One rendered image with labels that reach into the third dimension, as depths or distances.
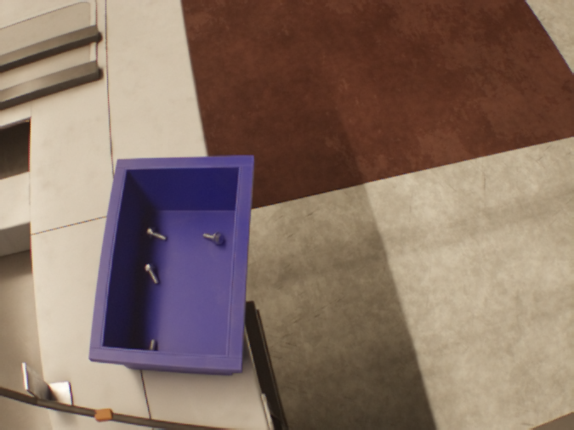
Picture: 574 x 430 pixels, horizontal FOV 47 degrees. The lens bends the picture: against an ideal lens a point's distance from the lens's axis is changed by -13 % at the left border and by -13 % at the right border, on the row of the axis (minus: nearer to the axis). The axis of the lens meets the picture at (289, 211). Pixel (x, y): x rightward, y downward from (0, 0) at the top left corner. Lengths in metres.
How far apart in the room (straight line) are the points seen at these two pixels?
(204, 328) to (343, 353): 0.90
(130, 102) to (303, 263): 0.88
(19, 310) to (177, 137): 0.31
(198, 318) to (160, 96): 0.32
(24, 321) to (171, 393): 0.25
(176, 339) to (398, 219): 1.10
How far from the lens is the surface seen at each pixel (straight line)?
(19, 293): 0.93
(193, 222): 0.83
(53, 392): 0.79
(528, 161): 1.96
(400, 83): 2.05
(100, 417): 0.72
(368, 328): 1.66
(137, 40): 1.04
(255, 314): 1.22
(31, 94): 1.01
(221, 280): 0.79
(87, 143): 0.93
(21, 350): 0.90
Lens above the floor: 1.54
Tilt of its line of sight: 59 degrees down
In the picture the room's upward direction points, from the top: 5 degrees counter-clockwise
